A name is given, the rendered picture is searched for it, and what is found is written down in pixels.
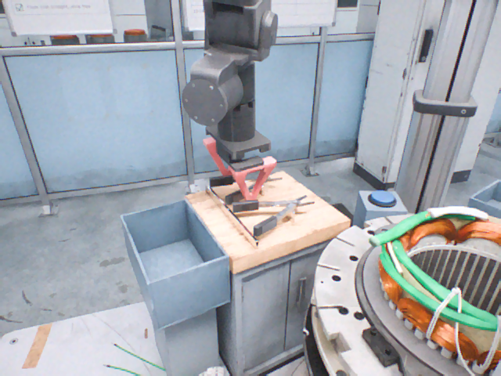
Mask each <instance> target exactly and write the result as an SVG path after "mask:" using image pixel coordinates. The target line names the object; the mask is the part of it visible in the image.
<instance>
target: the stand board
mask: <svg viewBox="0 0 501 376"><path fill-rule="evenodd" d="M270 177H271V179H272V178H279V177H283V179H281V180H276V181H271V182H267V183H265V184H264V185H265V195H264V196H262V195H261V194H258V196H257V198H256V199H258V200H259V201H292V200H294V199H297V198H299V197H302V196H304V195H307V196H308V197H306V198H305V199H303V200H301V203H304V202H310V201H314V202H315V203H314V204H309V205H305V206H301V207H298V208H295V209H294V211H295V222H291V221H290V220H289V219H288V218H287V217H284V218H283V219H282V220H281V221H279V222H278V223H277V226H276V227H275V228H273V229H271V230H270V231H268V232H266V233H264V234H262V235H261V236H259V237H256V238H257V239H258V240H259V249H255V248H254V247H253V246H252V244H251V243H250V242H249V241H248V240H247V238H246V237H245V236H244V235H243V234H242V233H241V232H240V231H239V230H238V228H237V227H236V226H235V225H234V224H233V222H232V221H231V220H230V219H229V217H228V216H227V215H226V214H225V213H224V212H223V210H221V209H220V207H219V206H218V205H217V204H216V203H215V202H214V200H213V199H212V198H210V197H209V195H208V194H207V193H206V192H205V191H201V192H198V193H192V194H189V195H185V199H187V200H188V202H189V203H190V204H191V205H192V207H193V208H194V210H195V211H196V213H197V214H198V215H199V216H200V217H201V219H202V220H203V222H204V223H205V225H206V226H207V228H208V229H209V230H210V231H211V232H212V234H213V235H214V237H215V238H216V240H217V241H218V242H219V244H220V245H221V246H222V247H223V249H224V250H225V252H226V253H227V254H228V256H229V269H230V270H231V272H232V273H238V272H240V271H243V270H245V269H249V268H251V267H254V266H257V265H260V264H262V263H264V262H268V261H270V260H273V259H277V258H278V257H281V256H284V255H287V254H290V253H292V252H294V251H298V250H301V249H302V248H306V247H309V246H311V245H313V244H317V243H319V242H322V241H325V240H328V239H330V238H333V237H336V236H337V235H338V234H340V233H342V232H343V231H345V230H346V229H348V228H350V225H351V220H350V219H349V218H347V217H346V216H344V215H343V214H341V213H340V212H339V211H338V210H336V209H335V208H333V207H332V206H331V205H329V204H328V203H326V202H325V201H324V200H323V199H321V198H320V197H318V196H317V195H315V194H314V193H313V192H312V191H311V190H309V189H307V188H306V187H305V186H303V185H302V184H300V183H299V182H298V181H297V180H295V179H294V178H292V177H291V176H289V175H288V174H286V173H285V172H284V171H282V172H277V173H275V174H273V175H270ZM213 190H214V192H215V193H216V194H217V195H218V196H219V197H220V198H221V199H222V200H223V201H224V202H225V196H227V195H229V194H231V193H233V192H236V191H237V190H240V188H239V186H238V184H237V183H233V185H229V186H221V187H218V188H214V189H213ZM281 211H282V207H273V208H259V210H257V211H245V212H238V213H235V215H236V216H237V217H238V218H239V219H240V220H241V221H242V223H243V224H244V225H245V226H246V227H247V228H248V229H249V230H250V231H251V232H252V233H253V234H254V226H255V225H257V224H258V223H260V222H262V221H264V220H266V219H267V218H269V217H271V216H273V215H274V216H276V215H277V214H279V213H280V212H281Z"/></svg>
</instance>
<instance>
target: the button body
mask: <svg viewBox="0 0 501 376"><path fill-rule="evenodd" d="M372 192H374V191H359V193H358V198H357V203H356V207H355V216H354V221H353V225H352V226H355V225H356V226H358V227H359V228H361V229H362V230H363V229H365V227H364V222H365V221H368V220H371V219H377V218H381V217H384V218H386V216H392V215H407V214H408V210H407V209H406V207H405V205H404V204H403V203H402V201H401V199H400V197H399V196H398V194H397V193H396V192H395V191H387V192H389V193H391V194H392V195H393V196H394V198H396V199H397V201H398V202H397V204H396V205H395V206H393V207H390V208H382V207H378V206H376V205H374V204H371V203H370V202H369V201H368V196H369V194H371V193H372Z"/></svg>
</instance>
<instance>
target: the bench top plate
mask: <svg viewBox="0 0 501 376"><path fill-rule="evenodd" d="M48 324H52V326H51V328H50V332H49V336H48V337H47V340H46V343H45V346H44V349H43V351H42V354H41V357H40V359H39V361H38V364H37V366H36V368H31V369H21V368H22V366H23V364H24V362H25V359H26V358H27V355H28V353H29V351H30V349H31V345H32V342H33V340H34V337H35V335H36V332H37V329H38V326H41V325H38V326H34V327H28V328H24V329H20V330H17V331H12V332H9V333H7V334H4V335H3V336H2V338H1V340H0V376H137V375H134V374H131V373H128V372H126V371H121V370H118V369H114V368H109V367H105V366H103V365H110V366H112V367H119V368H123V369H125V370H129V371H132V372H135V373H136V374H140V375H142V376H167V375H166V371H164V370H162V369H160V368H159V367H156V366H154V365H152V364H150V363H147V362H146V361H144V360H141V359H139V358H138V357H136V356H133V355H132V354H130V353H128V352H125V351H124V350H122V349H120V348H118V347H116V346H115V345H114V344H115V343H116V344H118V345H119V346H120V347H122V348H124V349H127V350H128V351H130V352H132V353H134V354H135V355H137V356H140V357H142V358H143V359H145V360H148V361H150V362H152V363H155V364H156V365H158V366H161V367H164V365H163V363H162V360H161V358H160V354H159V352H158V349H157V345H156V342H155V337H154V333H153V325H152V320H151V318H150V314H149V312H148V309H147V307H146V303H145V302H139V303H135V304H131V305H125V306H121V307H117V308H113V309H107V310H103V312H99V313H92V314H88V315H84V316H78V317H75V318H70V319H67V320H61V321H56V322H52V323H48ZM42 325H45V324H42ZM111 342H112V343H114V344H112V343H111ZM304 359H305V356H302V357H300V358H299V359H297V360H295V361H293V362H291V363H289V364H287V365H285V366H283V367H281V368H279V369H277V370H275V371H273V372H272V373H270V374H267V375H266V376H291V374H292V373H293V371H294V370H295V368H296V367H297V366H298V365H299V364H300V363H301V361H302V360H304Z"/></svg>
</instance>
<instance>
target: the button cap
mask: <svg viewBox="0 0 501 376"><path fill-rule="evenodd" d="M371 199H372V200H373V201H375V202H377V203H379V204H392V203H393V202H394V199H395V198H394V196H393V195H392V194H391V193H389V192H387V191H383V190H377V191H374V192H372V193H371Z"/></svg>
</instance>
